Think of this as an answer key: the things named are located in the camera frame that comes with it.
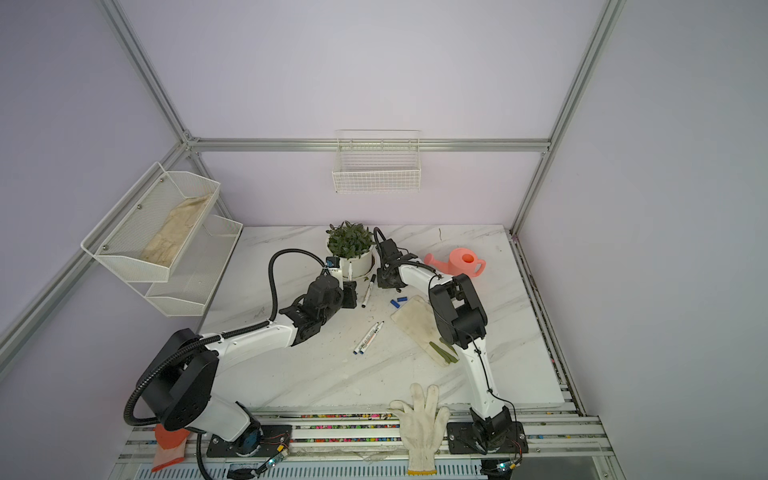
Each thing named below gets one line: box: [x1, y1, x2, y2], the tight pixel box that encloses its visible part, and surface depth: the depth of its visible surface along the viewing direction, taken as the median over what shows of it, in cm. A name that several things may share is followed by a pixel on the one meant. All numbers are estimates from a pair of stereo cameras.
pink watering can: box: [424, 247, 487, 278], surface depth 100 cm
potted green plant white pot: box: [326, 221, 377, 279], surface depth 96 cm
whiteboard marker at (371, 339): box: [359, 320, 385, 355], surface depth 92 cm
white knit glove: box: [388, 383, 451, 475], surface depth 77 cm
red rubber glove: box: [151, 423, 190, 472], surface depth 73 cm
